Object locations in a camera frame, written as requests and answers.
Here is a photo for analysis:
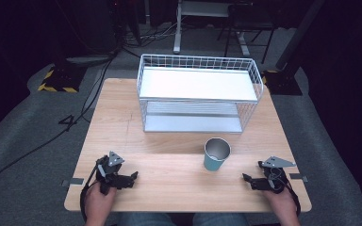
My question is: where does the white wire shelf rack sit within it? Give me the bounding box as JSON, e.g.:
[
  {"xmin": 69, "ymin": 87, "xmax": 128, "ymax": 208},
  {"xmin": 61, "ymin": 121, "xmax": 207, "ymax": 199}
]
[{"xmin": 136, "ymin": 53, "xmax": 265, "ymax": 135}]

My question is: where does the long black floor cable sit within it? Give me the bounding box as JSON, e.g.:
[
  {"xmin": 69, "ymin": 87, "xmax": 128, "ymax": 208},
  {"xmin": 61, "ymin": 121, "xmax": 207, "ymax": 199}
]
[{"xmin": 0, "ymin": 55, "xmax": 117, "ymax": 193}]

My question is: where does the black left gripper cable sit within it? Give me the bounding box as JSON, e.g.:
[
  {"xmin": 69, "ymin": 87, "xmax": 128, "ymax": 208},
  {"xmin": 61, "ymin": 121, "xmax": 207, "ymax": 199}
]
[{"xmin": 79, "ymin": 165, "xmax": 100, "ymax": 222}]

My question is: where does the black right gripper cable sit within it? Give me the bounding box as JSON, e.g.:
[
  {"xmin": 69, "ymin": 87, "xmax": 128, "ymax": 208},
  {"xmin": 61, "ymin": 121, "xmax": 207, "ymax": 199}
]
[{"xmin": 270, "ymin": 167, "xmax": 302, "ymax": 218}]

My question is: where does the person's right hand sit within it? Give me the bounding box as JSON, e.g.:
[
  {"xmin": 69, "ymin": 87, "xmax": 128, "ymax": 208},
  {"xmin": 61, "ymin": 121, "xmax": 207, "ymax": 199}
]
[{"xmin": 261, "ymin": 186, "xmax": 302, "ymax": 226}]

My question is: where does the black yellow-striped stand base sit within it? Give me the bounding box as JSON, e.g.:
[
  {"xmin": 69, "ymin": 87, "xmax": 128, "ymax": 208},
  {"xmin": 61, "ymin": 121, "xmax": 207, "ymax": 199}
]
[
  {"xmin": 37, "ymin": 63, "xmax": 89, "ymax": 94},
  {"xmin": 261, "ymin": 69, "xmax": 304, "ymax": 96}
]

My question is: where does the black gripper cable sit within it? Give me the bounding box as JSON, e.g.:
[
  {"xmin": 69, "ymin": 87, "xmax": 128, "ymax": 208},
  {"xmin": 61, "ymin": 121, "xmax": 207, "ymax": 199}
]
[
  {"xmin": 79, "ymin": 165, "xmax": 100, "ymax": 222},
  {"xmin": 270, "ymin": 167, "xmax": 302, "ymax": 218}
]

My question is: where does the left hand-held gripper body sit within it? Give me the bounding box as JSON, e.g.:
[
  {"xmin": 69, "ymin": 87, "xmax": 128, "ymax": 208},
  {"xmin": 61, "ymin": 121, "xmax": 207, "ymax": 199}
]
[{"xmin": 95, "ymin": 151, "xmax": 127, "ymax": 196}]

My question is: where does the dark stand pole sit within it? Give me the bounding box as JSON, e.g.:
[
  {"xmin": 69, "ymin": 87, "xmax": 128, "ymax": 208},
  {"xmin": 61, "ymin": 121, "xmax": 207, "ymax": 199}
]
[{"xmin": 274, "ymin": 0, "xmax": 327, "ymax": 72}]

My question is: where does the bundle of floor cables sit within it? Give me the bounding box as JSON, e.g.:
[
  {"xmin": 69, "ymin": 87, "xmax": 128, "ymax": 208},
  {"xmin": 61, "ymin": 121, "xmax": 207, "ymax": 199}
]
[{"xmin": 119, "ymin": 15, "xmax": 189, "ymax": 59}]

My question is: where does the teal metal cup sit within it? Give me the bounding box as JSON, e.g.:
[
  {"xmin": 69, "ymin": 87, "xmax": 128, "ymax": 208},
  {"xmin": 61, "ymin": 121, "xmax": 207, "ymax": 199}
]
[{"xmin": 203, "ymin": 137, "xmax": 233, "ymax": 172}]

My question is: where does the person's right leg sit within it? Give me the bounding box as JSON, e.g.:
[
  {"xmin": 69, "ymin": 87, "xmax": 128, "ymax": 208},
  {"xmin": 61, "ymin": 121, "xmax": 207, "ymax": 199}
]
[{"xmin": 192, "ymin": 212, "xmax": 250, "ymax": 226}]

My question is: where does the black metal chair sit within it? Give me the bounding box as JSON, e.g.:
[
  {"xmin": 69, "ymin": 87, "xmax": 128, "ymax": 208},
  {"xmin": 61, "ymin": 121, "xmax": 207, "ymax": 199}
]
[{"xmin": 216, "ymin": 2, "xmax": 278, "ymax": 65}]

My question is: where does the white desk frame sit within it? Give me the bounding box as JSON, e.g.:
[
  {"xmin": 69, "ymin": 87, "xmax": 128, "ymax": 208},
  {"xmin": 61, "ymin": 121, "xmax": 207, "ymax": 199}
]
[{"xmin": 173, "ymin": 0, "xmax": 252, "ymax": 58}]

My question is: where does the grey tape strip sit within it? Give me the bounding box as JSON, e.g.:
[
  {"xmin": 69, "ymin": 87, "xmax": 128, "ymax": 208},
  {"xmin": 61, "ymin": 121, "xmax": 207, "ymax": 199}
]
[
  {"xmin": 288, "ymin": 172, "xmax": 309, "ymax": 184},
  {"xmin": 61, "ymin": 177, "xmax": 85, "ymax": 188}
]

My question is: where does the person's left leg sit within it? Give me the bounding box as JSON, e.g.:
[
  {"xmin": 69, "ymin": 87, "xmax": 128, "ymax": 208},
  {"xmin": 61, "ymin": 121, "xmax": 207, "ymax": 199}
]
[{"xmin": 115, "ymin": 212, "xmax": 177, "ymax": 226}]

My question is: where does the person's leg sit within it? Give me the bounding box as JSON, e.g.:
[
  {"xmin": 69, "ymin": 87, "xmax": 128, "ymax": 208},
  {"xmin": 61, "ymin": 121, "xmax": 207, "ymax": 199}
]
[
  {"xmin": 115, "ymin": 212, "xmax": 177, "ymax": 226},
  {"xmin": 192, "ymin": 212, "xmax": 250, "ymax": 226}
]

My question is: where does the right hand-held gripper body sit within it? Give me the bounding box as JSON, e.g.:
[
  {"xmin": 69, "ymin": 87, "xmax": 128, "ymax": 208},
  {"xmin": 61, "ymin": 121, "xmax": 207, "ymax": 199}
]
[{"xmin": 257, "ymin": 155, "xmax": 297, "ymax": 193}]

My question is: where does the person's left hand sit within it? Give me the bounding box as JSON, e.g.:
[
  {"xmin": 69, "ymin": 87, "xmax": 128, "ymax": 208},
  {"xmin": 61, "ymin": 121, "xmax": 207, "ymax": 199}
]
[{"xmin": 84, "ymin": 181, "xmax": 118, "ymax": 226}]

